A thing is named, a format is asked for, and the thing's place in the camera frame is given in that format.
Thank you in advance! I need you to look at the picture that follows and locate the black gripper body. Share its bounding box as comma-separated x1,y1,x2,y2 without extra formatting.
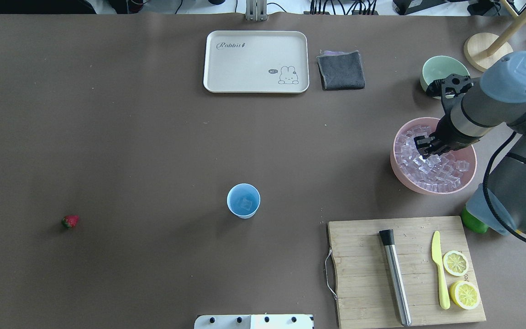
425,74,478,154

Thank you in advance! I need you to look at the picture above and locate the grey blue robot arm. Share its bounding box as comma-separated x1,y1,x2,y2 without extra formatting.
415,51,526,243

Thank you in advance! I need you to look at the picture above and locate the pink bowl of ice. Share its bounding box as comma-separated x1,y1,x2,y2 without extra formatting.
390,117,477,195

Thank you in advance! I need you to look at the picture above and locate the wooden cup stand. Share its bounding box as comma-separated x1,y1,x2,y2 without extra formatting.
463,0,526,72

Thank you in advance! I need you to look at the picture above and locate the light blue plastic cup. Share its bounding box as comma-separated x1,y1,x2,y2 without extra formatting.
226,183,261,219

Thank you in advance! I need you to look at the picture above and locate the green empty bowl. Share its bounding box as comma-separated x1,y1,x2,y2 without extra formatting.
420,55,470,92

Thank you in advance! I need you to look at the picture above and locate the green lime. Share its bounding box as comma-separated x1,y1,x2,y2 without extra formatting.
460,207,489,233

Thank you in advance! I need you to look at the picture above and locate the steel muddler with black tip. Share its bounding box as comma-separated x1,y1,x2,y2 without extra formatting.
379,229,412,327

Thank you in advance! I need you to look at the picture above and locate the grey folded cloth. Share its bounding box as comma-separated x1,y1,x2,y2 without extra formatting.
316,50,366,91

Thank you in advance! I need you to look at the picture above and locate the lemon half upper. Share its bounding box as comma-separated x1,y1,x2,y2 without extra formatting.
442,250,469,276

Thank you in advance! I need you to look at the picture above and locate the lemon half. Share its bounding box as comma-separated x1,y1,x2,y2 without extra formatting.
442,250,469,276
449,281,481,310

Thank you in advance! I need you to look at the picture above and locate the lemon half lower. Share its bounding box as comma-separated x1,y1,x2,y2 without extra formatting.
449,281,481,310

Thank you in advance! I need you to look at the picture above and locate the yellow plastic knife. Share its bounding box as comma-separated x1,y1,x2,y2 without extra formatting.
431,231,451,310

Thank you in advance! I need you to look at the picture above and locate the wooden cutting board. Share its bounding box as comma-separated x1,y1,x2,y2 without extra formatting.
327,216,486,329

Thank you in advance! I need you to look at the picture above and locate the cream rabbit tray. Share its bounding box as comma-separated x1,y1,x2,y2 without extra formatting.
203,31,310,94

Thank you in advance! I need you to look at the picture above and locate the red strawberry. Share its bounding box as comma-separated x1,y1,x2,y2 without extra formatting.
61,215,80,229

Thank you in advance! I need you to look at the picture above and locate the aluminium frame post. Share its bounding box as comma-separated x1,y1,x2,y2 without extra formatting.
245,0,268,21

